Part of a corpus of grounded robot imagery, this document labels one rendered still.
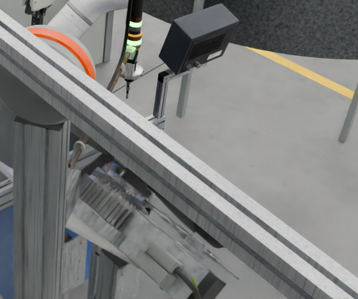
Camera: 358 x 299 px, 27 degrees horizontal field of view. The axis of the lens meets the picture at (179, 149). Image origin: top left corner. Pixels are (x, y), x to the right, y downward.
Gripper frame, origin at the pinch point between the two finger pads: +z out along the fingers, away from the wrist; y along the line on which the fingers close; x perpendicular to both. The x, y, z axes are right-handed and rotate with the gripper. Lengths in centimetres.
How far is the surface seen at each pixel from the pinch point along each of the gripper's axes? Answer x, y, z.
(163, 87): 19, -53, 36
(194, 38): 25, -56, 14
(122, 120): 96, 98, -61
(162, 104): 19, -54, 44
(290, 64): -10, -274, 123
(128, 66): 42.0, 11.7, -9.3
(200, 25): 22, -64, 12
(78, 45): 71, 75, -51
